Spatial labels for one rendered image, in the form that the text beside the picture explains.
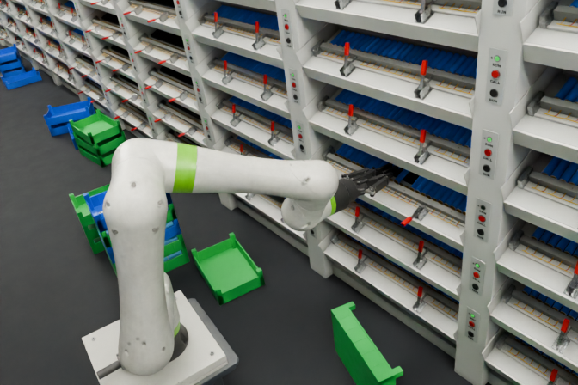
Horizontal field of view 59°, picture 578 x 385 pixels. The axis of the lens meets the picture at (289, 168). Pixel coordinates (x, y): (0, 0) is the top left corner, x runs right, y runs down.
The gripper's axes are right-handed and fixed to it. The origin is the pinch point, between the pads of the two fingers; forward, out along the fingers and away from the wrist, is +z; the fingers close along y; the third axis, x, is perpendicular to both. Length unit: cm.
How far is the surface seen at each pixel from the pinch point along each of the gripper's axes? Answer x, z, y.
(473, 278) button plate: 18.1, -3.7, -35.3
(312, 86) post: -21.6, -4.6, 29.1
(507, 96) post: -36, -10, -39
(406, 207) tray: 7.5, -2.2, -10.1
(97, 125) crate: 46, -16, 223
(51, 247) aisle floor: 70, -74, 143
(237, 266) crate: 63, -19, 62
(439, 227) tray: 7.9, -3.0, -22.6
